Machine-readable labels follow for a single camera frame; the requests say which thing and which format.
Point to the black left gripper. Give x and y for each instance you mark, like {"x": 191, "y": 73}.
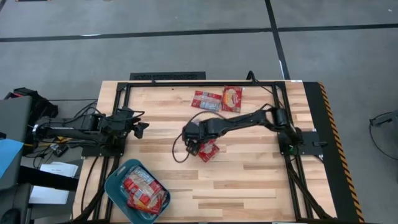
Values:
{"x": 119, "y": 124}

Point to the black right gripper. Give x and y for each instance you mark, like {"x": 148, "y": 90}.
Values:
{"x": 200, "y": 130}

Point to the red popcorn bag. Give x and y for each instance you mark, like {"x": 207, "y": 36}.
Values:
{"x": 210, "y": 152}
{"x": 206, "y": 101}
{"x": 150, "y": 205}
{"x": 141, "y": 183}
{"x": 231, "y": 99}

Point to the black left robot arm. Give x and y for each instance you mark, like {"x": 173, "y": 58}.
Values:
{"x": 68, "y": 127}

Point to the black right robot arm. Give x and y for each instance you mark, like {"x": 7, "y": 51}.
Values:
{"x": 242, "y": 119}

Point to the black floor vent grille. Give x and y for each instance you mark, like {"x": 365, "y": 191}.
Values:
{"x": 168, "y": 76}

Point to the teal plastic basket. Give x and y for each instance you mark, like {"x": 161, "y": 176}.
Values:
{"x": 113, "y": 186}

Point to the black power adapter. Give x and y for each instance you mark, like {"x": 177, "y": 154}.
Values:
{"x": 60, "y": 150}

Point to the white paper sheet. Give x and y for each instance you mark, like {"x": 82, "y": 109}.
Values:
{"x": 46, "y": 195}
{"x": 60, "y": 169}

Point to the black crate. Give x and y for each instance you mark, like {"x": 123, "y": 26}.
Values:
{"x": 43, "y": 110}

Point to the grey case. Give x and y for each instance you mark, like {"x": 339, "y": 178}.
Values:
{"x": 15, "y": 124}

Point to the blue sheet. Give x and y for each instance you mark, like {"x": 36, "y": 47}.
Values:
{"x": 7, "y": 155}

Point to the black panel with hazard stripe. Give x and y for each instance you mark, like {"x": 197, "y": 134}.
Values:
{"x": 340, "y": 186}

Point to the grey chair base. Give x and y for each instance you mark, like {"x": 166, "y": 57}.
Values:
{"x": 385, "y": 118}

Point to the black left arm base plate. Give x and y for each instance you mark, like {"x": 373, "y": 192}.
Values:
{"x": 90, "y": 150}

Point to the black aluminium table frame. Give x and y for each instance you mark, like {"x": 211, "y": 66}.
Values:
{"x": 202, "y": 84}

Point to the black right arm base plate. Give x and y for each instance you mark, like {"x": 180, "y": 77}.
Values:
{"x": 311, "y": 145}

